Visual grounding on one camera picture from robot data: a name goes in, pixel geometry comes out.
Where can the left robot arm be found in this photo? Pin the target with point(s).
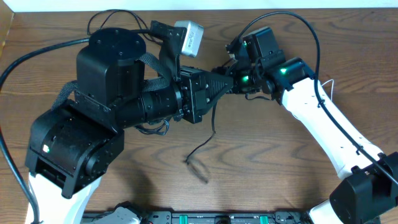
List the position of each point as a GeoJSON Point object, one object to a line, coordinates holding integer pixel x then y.
{"type": "Point", "coordinates": [118, 85]}

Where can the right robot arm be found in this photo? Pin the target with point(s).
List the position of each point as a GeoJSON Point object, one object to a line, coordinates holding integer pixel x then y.
{"type": "Point", "coordinates": [368, 186]}

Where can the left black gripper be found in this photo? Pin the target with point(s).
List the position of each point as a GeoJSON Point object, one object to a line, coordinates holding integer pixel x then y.
{"type": "Point", "coordinates": [201, 90]}

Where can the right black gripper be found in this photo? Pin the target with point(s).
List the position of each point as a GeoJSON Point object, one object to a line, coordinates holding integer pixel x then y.
{"type": "Point", "coordinates": [229, 70]}

